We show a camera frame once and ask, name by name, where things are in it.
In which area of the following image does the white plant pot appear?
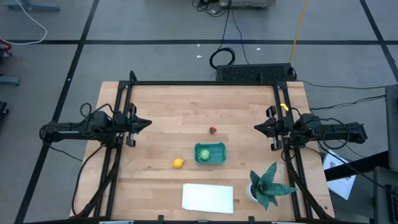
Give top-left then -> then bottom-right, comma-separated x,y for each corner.
245,182 -> 261,203

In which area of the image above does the green artificial plant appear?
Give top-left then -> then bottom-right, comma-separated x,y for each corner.
249,161 -> 299,212

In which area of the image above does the black cable tangle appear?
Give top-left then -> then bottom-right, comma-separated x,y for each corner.
192,0 -> 230,17

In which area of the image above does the black aluminium table frame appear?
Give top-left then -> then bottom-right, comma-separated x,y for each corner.
70,70 -> 335,223

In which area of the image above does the grey table foot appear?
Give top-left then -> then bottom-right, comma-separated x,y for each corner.
4,0 -> 62,12
0,75 -> 21,87

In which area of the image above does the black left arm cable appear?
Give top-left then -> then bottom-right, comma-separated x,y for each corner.
71,144 -> 104,217

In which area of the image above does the black vented computer case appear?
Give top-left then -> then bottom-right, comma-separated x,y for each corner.
215,63 -> 296,83

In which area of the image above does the grey floor device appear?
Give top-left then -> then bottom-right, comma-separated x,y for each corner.
219,0 -> 277,9

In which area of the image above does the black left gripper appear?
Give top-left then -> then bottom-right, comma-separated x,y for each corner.
118,102 -> 153,147

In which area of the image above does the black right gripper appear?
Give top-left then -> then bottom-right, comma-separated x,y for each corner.
254,105 -> 295,152

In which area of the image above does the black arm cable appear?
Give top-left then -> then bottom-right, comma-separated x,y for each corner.
71,144 -> 104,217
289,107 -> 351,151

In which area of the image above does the red floor object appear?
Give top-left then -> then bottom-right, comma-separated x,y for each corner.
0,38 -> 13,57

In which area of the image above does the white printed paper sheet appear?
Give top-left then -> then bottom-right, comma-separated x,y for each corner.
323,149 -> 357,200

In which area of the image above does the black floor bar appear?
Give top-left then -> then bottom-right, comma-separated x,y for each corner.
325,151 -> 389,182

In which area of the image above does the teal plastic tupperware container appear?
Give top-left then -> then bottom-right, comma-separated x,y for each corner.
194,142 -> 228,165

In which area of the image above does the yellow hanging cable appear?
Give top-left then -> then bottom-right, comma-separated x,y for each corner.
289,0 -> 310,65

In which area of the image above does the long black floor cable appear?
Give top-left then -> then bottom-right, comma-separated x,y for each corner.
298,80 -> 398,91

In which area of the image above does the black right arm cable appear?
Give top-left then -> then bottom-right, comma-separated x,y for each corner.
289,107 -> 351,151

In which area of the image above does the white folded cloth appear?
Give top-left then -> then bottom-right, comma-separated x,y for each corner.
181,182 -> 234,215

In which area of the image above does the white floor cable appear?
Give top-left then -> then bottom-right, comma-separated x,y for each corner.
0,0 -> 48,46

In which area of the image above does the thin black floor cable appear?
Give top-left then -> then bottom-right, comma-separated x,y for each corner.
231,9 -> 250,65

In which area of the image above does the black coiled floor cable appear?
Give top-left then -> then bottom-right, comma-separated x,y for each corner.
209,0 -> 236,70

